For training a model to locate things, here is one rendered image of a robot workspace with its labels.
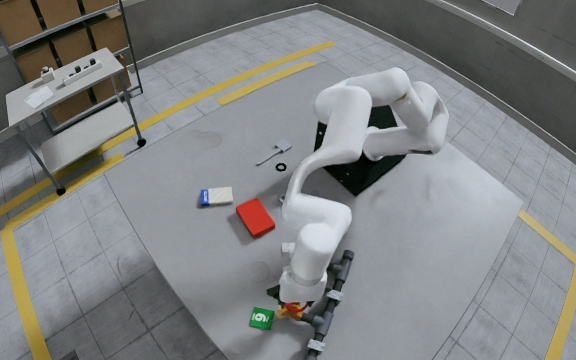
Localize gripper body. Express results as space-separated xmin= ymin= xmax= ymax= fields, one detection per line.
xmin=279 ymin=271 xmax=327 ymax=302

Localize red rectangular block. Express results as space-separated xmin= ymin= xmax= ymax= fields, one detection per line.
xmin=236 ymin=197 xmax=275 ymax=239

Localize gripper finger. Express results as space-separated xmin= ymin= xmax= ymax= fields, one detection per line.
xmin=267 ymin=284 xmax=285 ymax=309
xmin=308 ymin=284 xmax=332 ymax=307

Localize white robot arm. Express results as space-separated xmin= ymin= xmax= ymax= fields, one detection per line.
xmin=280 ymin=67 xmax=449 ymax=286

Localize green square tag with white number 6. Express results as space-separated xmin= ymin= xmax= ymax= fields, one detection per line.
xmin=249 ymin=307 xmax=288 ymax=330

